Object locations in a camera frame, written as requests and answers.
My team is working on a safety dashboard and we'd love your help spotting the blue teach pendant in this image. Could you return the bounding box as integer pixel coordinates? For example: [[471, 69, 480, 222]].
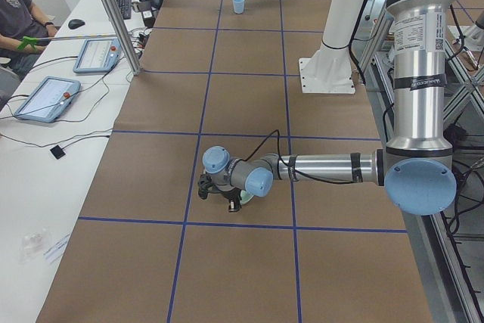
[[14, 76, 81, 123], [73, 38, 122, 74]]

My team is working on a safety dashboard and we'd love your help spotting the seated person grey shirt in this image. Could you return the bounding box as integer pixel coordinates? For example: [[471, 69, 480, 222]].
[[1, 0, 57, 79]]

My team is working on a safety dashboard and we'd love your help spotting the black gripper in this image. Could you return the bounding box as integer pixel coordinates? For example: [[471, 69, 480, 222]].
[[221, 188, 241, 213]]

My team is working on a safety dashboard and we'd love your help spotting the light blue plastic cup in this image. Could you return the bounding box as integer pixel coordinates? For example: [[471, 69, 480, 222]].
[[232, 0, 245, 14]]

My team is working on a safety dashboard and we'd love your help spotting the aluminium frame post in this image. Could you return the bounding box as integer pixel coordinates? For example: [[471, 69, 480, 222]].
[[101, 0, 141, 76]]

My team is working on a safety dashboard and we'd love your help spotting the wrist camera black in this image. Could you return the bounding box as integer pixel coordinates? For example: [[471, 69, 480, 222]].
[[197, 173, 213, 200]]

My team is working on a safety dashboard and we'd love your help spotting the black computer mouse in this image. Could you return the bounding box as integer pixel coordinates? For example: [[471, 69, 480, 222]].
[[67, 19, 85, 30]]

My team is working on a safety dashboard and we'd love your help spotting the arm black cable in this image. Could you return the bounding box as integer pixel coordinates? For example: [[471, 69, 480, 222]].
[[241, 129, 360, 185]]

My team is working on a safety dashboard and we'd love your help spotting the near blue teach pendant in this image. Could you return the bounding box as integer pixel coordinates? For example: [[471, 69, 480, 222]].
[[14, 76, 81, 123]]

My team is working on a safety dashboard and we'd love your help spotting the small black square device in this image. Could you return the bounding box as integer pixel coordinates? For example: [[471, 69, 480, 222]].
[[50, 145, 66, 160]]

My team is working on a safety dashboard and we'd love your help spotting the clear plastic bag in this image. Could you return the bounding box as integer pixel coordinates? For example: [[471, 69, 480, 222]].
[[19, 227, 51, 263]]

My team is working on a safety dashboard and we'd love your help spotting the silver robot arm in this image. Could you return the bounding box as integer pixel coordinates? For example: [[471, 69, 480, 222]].
[[198, 0, 457, 216]]

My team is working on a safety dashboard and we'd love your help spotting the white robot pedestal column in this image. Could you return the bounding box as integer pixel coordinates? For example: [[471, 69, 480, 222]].
[[299, 0, 365, 95]]

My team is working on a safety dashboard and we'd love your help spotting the far blue teach pendant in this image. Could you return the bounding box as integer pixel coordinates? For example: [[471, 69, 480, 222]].
[[73, 38, 122, 74]]

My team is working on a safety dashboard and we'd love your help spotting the green ceramic bowl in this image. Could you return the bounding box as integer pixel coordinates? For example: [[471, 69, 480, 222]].
[[240, 191, 254, 205]]

